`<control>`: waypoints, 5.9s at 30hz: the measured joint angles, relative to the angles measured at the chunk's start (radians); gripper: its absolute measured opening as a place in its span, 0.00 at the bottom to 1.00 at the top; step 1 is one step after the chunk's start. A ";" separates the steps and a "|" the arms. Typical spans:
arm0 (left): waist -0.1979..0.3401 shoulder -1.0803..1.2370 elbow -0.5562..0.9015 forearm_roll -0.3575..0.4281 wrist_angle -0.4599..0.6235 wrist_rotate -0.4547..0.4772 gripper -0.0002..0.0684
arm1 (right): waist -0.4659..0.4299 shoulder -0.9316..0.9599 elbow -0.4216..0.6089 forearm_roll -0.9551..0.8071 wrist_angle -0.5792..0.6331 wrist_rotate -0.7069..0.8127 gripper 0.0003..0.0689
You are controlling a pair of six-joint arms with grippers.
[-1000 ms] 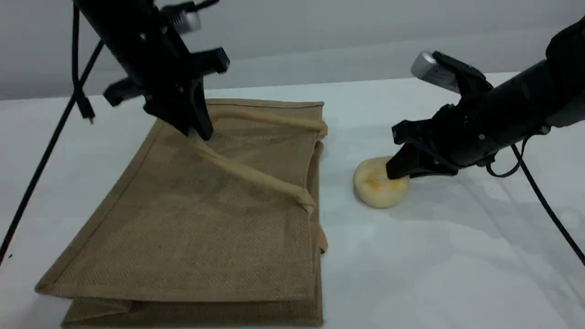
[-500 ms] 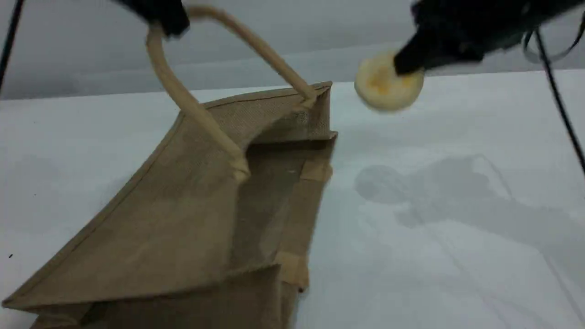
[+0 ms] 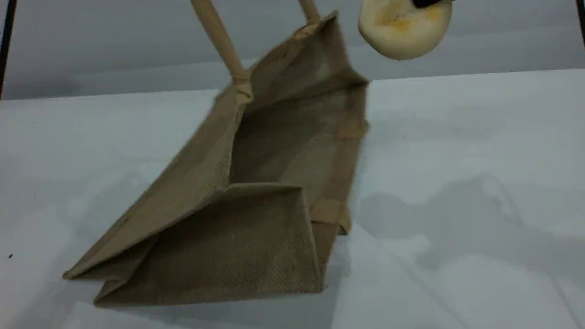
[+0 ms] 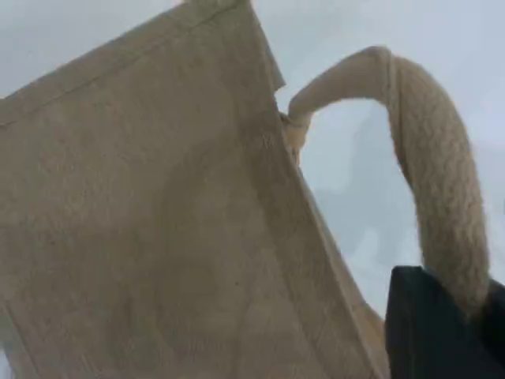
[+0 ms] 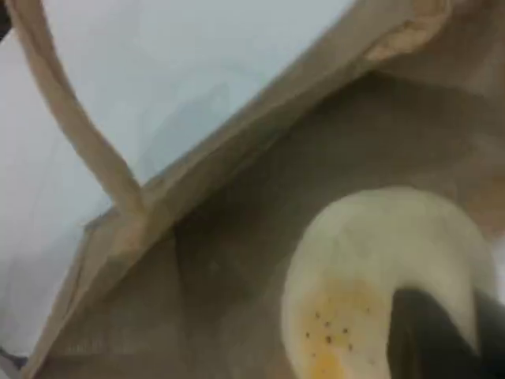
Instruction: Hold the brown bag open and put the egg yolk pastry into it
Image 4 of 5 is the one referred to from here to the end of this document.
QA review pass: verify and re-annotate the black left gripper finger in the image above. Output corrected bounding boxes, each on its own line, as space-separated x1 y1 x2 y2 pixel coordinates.
471 278 505 355
384 265 505 379

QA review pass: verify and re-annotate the brown burlap bag with handle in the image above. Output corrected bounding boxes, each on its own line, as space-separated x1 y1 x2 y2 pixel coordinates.
0 0 493 379

